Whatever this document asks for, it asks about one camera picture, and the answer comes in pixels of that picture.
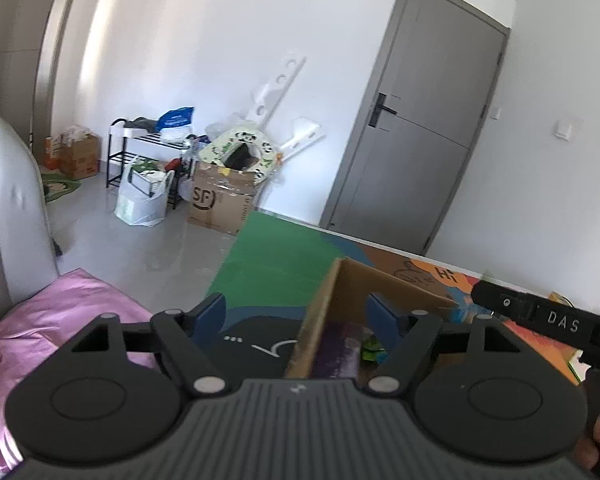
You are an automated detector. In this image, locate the green cartoon floor rug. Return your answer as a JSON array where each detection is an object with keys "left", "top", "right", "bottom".
[{"left": 39, "top": 172, "right": 84, "bottom": 205}]

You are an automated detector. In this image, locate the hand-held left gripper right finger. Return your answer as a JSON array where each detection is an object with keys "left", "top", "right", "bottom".
[{"left": 364, "top": 292, "right": 526, "bottom": 397}]

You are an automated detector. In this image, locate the cartoon printed table mat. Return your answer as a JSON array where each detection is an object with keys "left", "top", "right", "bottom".
[{"left": 200, "top": 210, "right": 600, "bottom": 387}]

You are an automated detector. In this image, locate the long white perforated board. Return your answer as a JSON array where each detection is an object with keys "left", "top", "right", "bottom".
[{"left": 244, "top": 52, "right": 309, "bottom": 127}]

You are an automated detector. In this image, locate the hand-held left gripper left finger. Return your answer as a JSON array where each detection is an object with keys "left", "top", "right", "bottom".
[{"left": 69, "top": 292, "right": 229, "bottom": 397}]

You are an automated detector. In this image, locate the large taped cardboard box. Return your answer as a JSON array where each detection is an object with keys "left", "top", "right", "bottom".
[{"left": 186, "top": 159, "right": 262, "bottom": 237}]

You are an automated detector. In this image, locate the long purple snack packet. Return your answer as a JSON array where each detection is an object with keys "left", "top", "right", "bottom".
[{"left": 311, "top": 322, "right": 377, "bottom": 379}]

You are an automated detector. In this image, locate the grey sliding wardrobe door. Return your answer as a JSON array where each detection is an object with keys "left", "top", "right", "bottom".
[{"left": 0, "top": 0, "right": 89, "bottom": 152}]

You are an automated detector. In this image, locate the orange printed cardboard box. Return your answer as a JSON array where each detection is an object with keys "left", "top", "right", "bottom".
[{"left": 43, "top": 134, "right": 64, "bottom": 171}]

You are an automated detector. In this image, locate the small bright green snack packet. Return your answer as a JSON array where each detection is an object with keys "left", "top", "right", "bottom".
[{"left": 361, "top": 337, "right": 389, "bottom": 364}]

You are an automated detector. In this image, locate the black shoe rack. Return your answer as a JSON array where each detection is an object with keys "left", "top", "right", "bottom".
[{"left": 104, "top": 118, "right": 192, "bottom": 212}]

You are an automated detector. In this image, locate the white plastic bag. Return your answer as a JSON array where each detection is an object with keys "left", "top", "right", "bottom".
[{"left": 114, "top": 166, "right": 176, "bottom": 228}]

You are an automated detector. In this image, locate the panda print seat ring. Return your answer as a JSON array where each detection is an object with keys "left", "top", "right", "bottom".
[{"left": 199, "top": 127, "right": 279, "bottom": 182}]

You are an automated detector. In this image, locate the blue plastic bag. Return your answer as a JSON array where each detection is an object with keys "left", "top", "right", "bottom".
[{"left": 155, "top": 106, "right": 195, "bottom": 132}]

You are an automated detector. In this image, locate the short white perforated board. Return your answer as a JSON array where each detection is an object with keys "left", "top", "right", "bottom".
[{"left": 279, "top": 117, "right": 327, "bottom": 162}]

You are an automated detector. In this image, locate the black door handle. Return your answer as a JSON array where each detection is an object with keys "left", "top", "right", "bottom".
[{"left": 368, "top": 92, "right": 399, "bottom": 129}]

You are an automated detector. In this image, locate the pink satin blanket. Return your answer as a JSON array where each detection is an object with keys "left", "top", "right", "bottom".
[{"left": 0, "top": 268, "right": 162, "bottom": 472}]

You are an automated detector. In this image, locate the small brown cardboard box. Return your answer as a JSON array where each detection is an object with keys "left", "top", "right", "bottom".
[{"left": 59, "top": 131, "right": 102, "bottom": 181}]

